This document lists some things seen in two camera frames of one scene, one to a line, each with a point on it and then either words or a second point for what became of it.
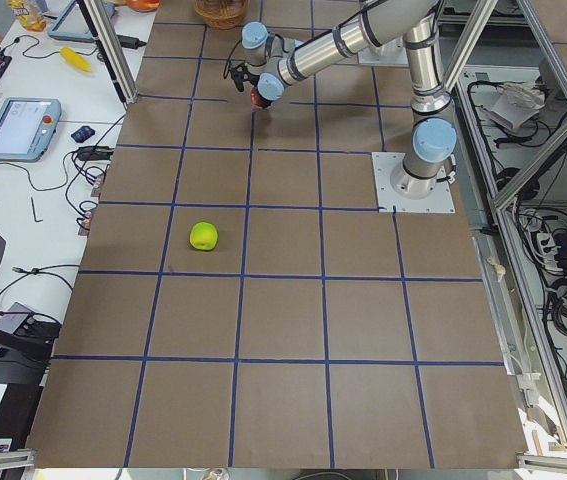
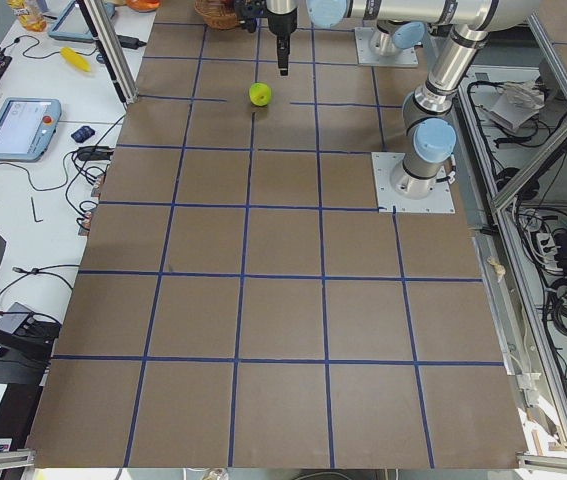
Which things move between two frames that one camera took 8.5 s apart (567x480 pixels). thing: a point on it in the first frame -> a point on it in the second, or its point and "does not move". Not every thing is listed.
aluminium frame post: [111, 48] does not move
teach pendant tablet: [22, 130] does not move
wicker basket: [221, 14] does not move
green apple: [203, 236] -> [260, 94]
